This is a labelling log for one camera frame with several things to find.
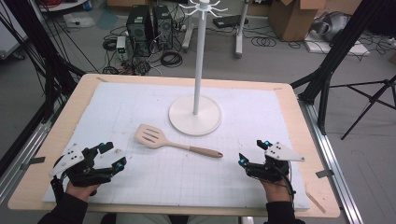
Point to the white gridded mat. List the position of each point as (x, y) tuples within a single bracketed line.
[(162, 183)]

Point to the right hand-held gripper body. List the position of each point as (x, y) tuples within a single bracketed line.
[(267, 171)]

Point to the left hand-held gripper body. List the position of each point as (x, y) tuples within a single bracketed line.
[(77, 175)]

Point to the beige slotted spatula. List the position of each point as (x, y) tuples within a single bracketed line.
[(149, 136)]

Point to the thin wooden strip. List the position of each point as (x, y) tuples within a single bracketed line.
[(316, 202)]

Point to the grey metal bracket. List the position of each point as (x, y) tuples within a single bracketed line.
[(324, 173), (32, 162)]

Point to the black flat device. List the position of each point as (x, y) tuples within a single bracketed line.
[(229, 21)]

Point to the white stand leg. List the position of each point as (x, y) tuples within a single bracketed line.
[(187, 34), (239, 34)]

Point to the person's left hand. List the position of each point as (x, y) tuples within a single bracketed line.
[(81, 192)]

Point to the white hook rack stand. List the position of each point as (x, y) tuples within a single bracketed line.
[(195, 119)]

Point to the grey rounded appliance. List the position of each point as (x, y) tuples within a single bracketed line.
[(331, 26)]

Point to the black tripod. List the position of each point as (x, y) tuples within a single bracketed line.
[(372, 99)]

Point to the small white electronic box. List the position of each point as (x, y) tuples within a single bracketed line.
[(121, 44)]

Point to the brown cardboard box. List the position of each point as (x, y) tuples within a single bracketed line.
[(292, 18)]

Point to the black frame post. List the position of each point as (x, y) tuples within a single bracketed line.
[(46, 62), (336, 53)]

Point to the person's right hand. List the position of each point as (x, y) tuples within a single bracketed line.
[(277, 193)]

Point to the black computer tower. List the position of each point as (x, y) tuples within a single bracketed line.
[(138, 29), (162, 26)]

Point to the white flat board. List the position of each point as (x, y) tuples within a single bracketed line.
[(351, 48)]

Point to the aluminium rail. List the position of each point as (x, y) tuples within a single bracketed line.
[(334, 161), (21, 155)]

